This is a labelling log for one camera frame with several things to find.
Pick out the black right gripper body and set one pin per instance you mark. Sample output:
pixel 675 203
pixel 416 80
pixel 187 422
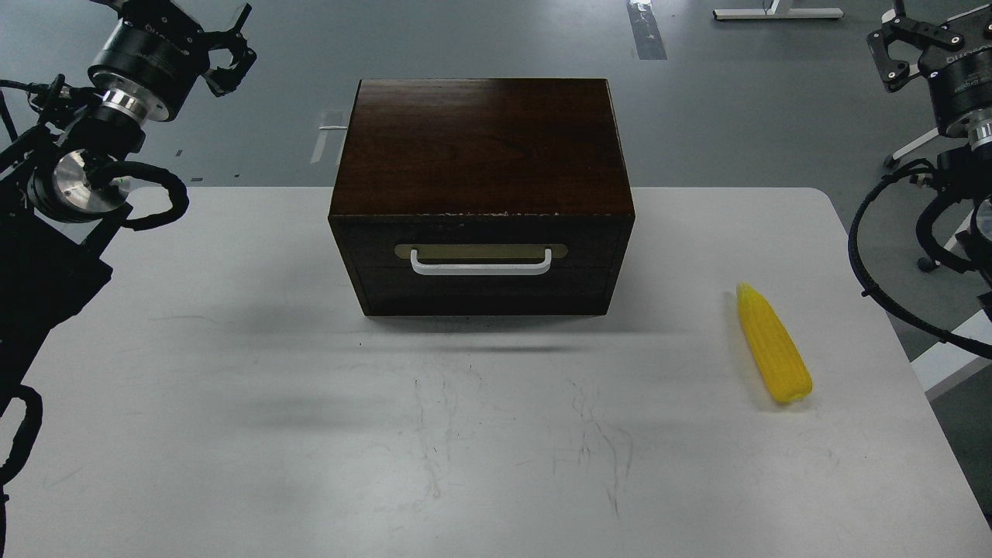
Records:
pixel 959 83

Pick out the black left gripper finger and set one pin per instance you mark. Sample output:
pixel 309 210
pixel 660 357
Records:
pixel 222 80

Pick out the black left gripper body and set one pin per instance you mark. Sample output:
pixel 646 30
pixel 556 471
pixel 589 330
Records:
pixel 155 52

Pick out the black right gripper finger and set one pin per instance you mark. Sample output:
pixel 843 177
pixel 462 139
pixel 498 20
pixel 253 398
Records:
pixel 899 41

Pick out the white drawer handle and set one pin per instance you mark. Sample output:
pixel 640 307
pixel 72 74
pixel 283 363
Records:
pixel 480 270

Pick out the yellow toy corn cob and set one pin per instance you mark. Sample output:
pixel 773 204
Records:
pixel 776 356

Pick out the dark wooden drawer front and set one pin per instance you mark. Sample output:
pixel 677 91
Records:
pixel 587 257

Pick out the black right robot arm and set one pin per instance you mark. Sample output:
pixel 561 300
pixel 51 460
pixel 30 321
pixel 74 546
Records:
pixel 963 173

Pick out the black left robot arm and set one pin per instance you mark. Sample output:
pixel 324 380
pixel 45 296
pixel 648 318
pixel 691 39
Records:
pixel 69 183

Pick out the dark wooden drawer cabinet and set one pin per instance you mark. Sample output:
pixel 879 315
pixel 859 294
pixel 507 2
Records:
pixel 479 149

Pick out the white desk foot bar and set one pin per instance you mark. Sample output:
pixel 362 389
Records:
pixel 778 10

